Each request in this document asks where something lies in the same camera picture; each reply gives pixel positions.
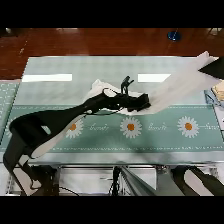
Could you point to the white garment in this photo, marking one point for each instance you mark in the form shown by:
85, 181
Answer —
180, 87

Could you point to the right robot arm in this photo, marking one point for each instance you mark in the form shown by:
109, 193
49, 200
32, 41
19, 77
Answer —
213, 68

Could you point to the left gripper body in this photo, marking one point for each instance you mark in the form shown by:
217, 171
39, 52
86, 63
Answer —
138, 102

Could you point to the silver frame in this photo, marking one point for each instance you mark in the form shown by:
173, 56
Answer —
143, 186

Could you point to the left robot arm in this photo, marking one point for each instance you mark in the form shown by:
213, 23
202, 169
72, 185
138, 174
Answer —
50, 124

